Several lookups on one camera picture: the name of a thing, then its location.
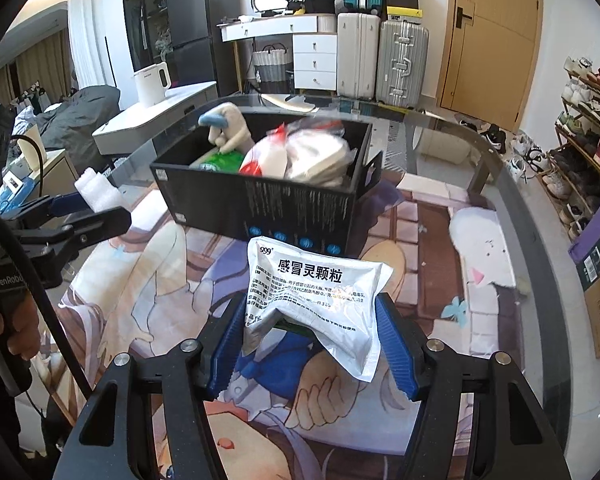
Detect beige cup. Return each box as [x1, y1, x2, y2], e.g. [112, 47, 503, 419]
[19, 137, 43, 171]

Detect red and white pouch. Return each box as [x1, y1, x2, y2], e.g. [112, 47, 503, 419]
[239, 127, 292, 178]

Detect person's left hand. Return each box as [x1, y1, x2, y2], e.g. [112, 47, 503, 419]
[0, 301, 42, 361]

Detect blue packet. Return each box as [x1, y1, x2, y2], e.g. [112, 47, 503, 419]
[0, 180, 41, 211]

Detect printed table mat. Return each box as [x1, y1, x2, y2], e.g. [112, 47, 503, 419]
[30, 180, 523, 480]

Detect white dressing table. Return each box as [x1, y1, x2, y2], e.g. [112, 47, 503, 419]
[221, 14, 338, 96]

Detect bagged white rope coil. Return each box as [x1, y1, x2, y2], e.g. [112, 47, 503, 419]
[284, 119, 353, 188]

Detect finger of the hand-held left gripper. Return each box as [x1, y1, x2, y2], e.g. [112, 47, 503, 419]
[17, 205, 132, 273]
[2, 192, 93, 231]

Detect white electric kettle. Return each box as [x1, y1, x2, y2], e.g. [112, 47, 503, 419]
[132, 61, 170, 108]

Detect white suitcase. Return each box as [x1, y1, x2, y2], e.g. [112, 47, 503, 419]
[336, 11, 381, 101]

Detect beige curtains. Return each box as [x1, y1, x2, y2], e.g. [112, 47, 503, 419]
[0, 30, 73, 106]

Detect woven basket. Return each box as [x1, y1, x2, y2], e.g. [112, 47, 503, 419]
[252, 45, 295, 93]

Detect silver suitcase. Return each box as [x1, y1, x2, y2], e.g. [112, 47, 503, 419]
[376, 20, 429, 108]

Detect white foam piece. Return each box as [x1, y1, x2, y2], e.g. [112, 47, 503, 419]
[75, 169, 131, 211]

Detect black storage box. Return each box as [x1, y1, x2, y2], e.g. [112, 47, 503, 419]
[149, 110, 383, 257]

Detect white medicine packet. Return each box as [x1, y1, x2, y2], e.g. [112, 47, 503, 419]
[242, 236, 395, 380]

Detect black glass cabinet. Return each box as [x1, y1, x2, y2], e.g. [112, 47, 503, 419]
[121, 0, 173, 76]

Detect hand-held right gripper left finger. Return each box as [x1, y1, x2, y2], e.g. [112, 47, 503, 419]
[67, 295, 248, 480]

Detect dark green box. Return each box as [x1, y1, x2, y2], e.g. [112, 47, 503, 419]
[575, 235, 600, 295]

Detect green and white pouch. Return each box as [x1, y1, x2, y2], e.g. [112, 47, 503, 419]
[189, 150, 246, 173]

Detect group of shoes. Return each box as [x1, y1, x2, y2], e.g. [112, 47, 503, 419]
[460, 117, 546, 181]

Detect beige nightstand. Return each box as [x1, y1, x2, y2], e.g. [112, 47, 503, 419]
[0, 149, 78, 201]

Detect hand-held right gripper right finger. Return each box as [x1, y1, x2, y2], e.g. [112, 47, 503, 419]
[374, 292, 573, 480]

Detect white side table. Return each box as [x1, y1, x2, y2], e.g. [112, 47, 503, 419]
[91, 81, 218, 156]

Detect shoe rack with shoes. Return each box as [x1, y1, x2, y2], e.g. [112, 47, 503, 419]
[550, 55, 600, 241]

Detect black refrigerator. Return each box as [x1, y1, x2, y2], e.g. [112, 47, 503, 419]
[166, 0, 246, 98]

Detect black cable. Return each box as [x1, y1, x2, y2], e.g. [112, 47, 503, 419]
[0, 132, 93, 401]

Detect wooden door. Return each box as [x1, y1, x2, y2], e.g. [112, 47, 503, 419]
[437, 0, 543, 121]

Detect white and blue plush toy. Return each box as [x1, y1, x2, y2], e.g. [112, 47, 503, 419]
[198, 102, 255, 155]

